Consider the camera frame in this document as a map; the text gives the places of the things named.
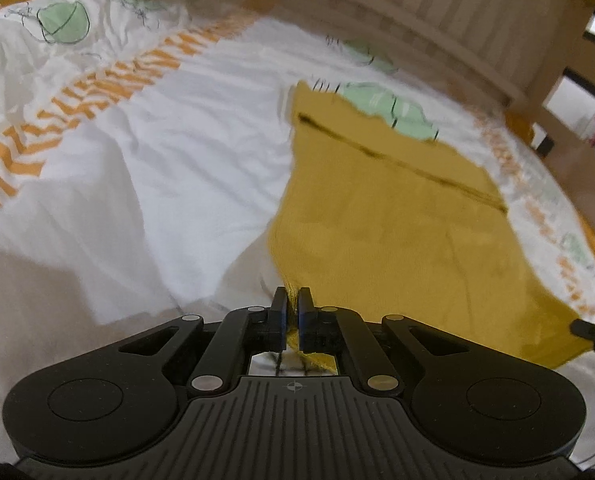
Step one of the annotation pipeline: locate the white printed bed sheet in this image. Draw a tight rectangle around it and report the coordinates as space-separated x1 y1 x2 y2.
0 0 595 461

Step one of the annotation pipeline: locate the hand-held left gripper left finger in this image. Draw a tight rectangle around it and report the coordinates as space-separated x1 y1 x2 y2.
119 287 287 393

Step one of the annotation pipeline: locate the wooden bed frame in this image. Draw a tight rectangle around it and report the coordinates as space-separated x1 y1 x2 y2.
0 0 595 271

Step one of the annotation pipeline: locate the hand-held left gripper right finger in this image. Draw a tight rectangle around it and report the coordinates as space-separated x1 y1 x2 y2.
299 287 461 393

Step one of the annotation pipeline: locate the yellow knit sweater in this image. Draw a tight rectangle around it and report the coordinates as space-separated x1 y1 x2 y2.
268 81 594 376

